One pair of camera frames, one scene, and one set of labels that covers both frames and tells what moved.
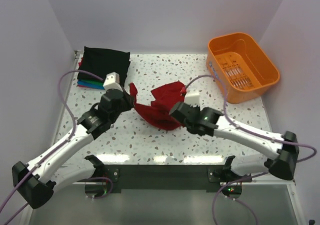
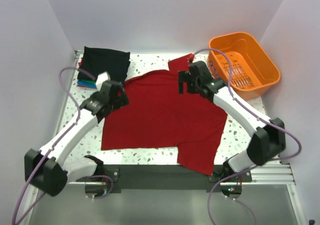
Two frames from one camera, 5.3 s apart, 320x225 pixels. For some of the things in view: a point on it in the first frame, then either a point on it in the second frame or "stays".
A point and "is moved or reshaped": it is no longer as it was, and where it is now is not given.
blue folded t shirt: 79,82 stays
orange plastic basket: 241,65 stays
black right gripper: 197,107 -> 185,76
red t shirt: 166,98 is moved or reshaped
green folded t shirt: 92,82 stays
